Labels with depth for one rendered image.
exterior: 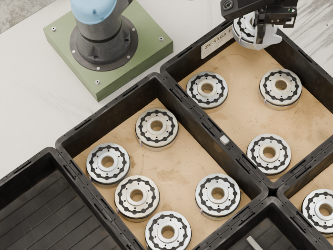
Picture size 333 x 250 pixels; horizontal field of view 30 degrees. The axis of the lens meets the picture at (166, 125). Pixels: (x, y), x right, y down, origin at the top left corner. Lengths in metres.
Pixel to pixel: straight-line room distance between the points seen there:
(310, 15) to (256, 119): 0.46
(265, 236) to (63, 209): 0.46
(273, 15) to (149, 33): 0.51
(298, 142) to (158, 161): 0.34
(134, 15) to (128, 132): 0.40
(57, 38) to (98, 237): 0.61
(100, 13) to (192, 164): 0.43
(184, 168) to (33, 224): 0.37
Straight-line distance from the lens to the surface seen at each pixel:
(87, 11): 1.53
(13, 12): 2.83
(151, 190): 1.42
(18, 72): 1.80
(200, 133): 1.44
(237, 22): 1.46
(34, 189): 1.49
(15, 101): 1.75
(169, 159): 1.47
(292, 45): 1.52
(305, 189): 1.47
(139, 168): 1.47
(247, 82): 1.57
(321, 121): 1.55
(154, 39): 1.72
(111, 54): 1.67
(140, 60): 1.69
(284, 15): 1.33
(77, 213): 1.45
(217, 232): 1.31
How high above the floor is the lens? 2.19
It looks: 64 degrees down
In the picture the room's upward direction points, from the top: 5 degrees counter-clockwise
